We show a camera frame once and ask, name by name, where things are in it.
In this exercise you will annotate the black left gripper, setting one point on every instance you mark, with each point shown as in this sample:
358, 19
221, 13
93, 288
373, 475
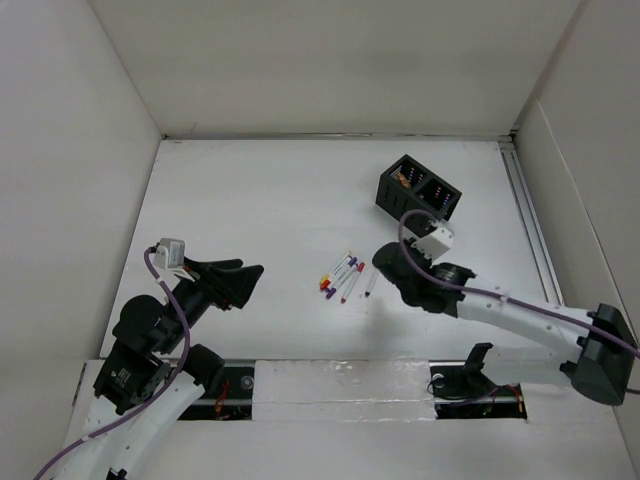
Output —
231, 284

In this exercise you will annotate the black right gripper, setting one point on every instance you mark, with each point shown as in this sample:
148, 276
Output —
418, 253

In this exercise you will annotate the black cap marker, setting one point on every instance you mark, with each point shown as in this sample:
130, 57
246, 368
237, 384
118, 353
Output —
371, 283

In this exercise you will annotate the red cap marker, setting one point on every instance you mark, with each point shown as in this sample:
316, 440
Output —
352, 282
342, 264

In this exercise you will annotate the orange highlighter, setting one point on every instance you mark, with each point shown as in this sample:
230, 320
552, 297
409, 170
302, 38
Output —
404, 181

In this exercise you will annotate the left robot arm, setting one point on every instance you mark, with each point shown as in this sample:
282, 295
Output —
154, 371

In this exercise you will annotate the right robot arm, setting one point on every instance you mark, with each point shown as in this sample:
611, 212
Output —
593, 351

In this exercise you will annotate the purple cap marker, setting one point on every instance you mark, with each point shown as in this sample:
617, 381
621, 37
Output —
336, 281

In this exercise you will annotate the black two-compartment pen holder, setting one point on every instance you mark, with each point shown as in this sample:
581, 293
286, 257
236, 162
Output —
428, 191

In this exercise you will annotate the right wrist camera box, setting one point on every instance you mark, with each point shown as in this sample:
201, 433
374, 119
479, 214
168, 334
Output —
435, 244

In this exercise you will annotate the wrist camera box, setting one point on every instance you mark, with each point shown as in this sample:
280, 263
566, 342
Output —
169, 254
435, 244

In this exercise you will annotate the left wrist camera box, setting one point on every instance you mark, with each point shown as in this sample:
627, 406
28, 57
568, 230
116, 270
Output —
169, 254

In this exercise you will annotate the aluminium rail right side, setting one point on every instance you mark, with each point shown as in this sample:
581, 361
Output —
546, 272

